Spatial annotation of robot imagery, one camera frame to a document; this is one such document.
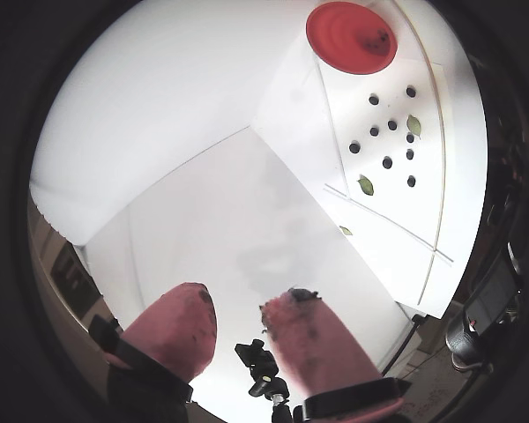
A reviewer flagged pink sleeved gripper finger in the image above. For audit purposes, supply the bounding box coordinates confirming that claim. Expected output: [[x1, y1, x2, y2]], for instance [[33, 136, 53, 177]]
[[90, 283, 220, 423], [258, 288, 414, 423]]

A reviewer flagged red collapsible cup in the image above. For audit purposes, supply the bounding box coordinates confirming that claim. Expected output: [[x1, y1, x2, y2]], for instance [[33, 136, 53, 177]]
[[305, 1, 399, 75]]

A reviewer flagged clear plastic strip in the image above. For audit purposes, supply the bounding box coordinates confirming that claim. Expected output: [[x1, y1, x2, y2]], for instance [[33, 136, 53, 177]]
[[323, 182, 454, 264], [312, 48, 351, 200]]

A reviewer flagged black cylindrical device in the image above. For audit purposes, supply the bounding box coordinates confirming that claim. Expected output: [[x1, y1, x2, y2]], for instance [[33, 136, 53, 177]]
[[444, 308, 497, 374]]

